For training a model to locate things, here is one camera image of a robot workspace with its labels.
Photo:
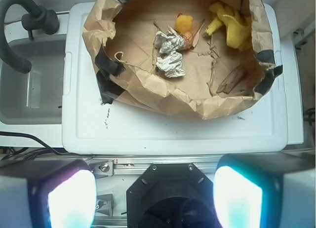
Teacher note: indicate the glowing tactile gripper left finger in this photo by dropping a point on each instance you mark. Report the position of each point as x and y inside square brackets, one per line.
[47, 194]

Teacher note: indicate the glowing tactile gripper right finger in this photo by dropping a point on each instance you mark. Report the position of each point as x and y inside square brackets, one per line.
[266, 190]

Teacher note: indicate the brown wood chip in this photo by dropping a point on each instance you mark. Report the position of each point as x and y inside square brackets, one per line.
[232, 80]

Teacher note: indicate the white plastic bin lid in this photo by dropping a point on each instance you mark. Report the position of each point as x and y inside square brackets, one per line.
[91, 127]

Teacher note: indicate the grey sink basin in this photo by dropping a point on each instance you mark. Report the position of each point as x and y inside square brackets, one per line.
[35, 97]

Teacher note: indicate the brown paper bag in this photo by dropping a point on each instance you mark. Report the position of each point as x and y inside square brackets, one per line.
[186, 58]

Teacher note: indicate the yellow knitted cloth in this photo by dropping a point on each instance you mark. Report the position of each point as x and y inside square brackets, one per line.
[238, 27]

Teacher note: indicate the crumpled white paper ball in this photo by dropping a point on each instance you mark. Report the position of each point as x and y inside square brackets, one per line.
[169, 58]

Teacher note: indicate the toy ice cream cone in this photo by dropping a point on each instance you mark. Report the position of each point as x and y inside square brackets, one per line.
[188, 38]

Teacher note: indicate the black faucet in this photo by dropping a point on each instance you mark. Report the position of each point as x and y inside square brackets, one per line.
[36, 18]

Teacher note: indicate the black octagonal mount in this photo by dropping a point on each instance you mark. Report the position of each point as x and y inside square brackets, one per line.
[171, 196]

